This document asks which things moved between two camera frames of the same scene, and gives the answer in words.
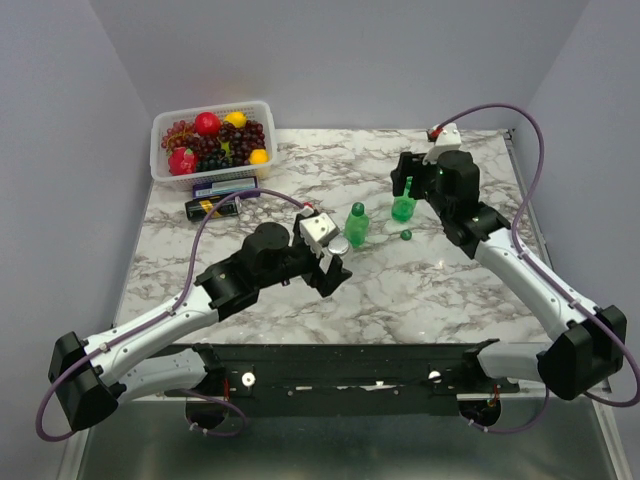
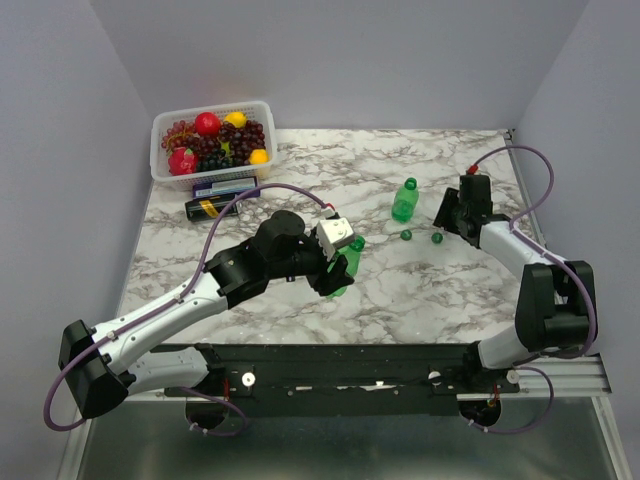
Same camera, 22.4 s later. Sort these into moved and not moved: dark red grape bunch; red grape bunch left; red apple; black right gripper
Moved: black right gripper
Not moved: dark red grape bunch; red apple; red grape bunch left
